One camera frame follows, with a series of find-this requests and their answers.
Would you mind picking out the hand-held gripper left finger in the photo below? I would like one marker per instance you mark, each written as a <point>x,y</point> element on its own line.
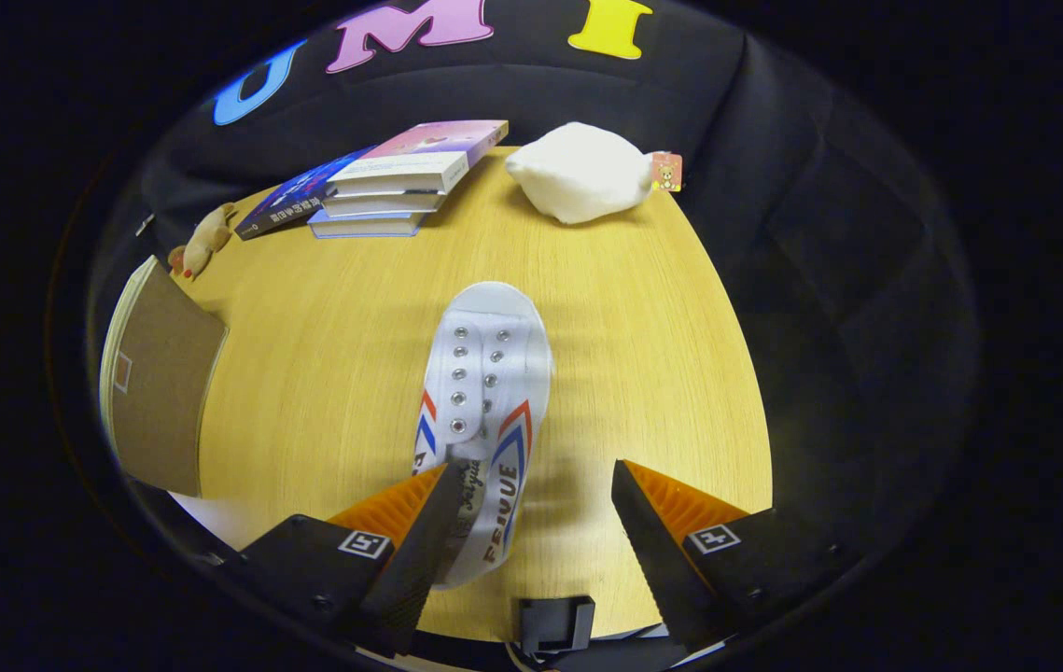
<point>419,560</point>

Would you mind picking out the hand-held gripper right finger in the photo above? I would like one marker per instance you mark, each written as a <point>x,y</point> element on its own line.
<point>657,560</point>

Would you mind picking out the white clip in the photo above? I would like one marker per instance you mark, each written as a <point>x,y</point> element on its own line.
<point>145,224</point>

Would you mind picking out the white canvas shoe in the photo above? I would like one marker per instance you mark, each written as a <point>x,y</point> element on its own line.
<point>484,373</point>

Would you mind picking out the brown plush dog toy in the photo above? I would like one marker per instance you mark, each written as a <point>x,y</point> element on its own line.
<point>204,243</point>

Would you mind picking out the light blue book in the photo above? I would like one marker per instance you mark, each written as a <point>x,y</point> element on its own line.
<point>363,225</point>

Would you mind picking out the pink cover book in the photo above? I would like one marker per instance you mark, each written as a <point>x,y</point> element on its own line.
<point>419,149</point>

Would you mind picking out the black table clamp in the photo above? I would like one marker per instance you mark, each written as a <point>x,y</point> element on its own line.
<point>556,623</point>

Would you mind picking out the white plush toy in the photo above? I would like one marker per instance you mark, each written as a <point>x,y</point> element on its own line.
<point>578,173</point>

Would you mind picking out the black backdrop cloth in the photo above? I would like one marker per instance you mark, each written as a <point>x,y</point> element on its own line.
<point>774,233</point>

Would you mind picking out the beige fabric storage box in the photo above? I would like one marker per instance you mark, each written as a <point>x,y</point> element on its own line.
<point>162,392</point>

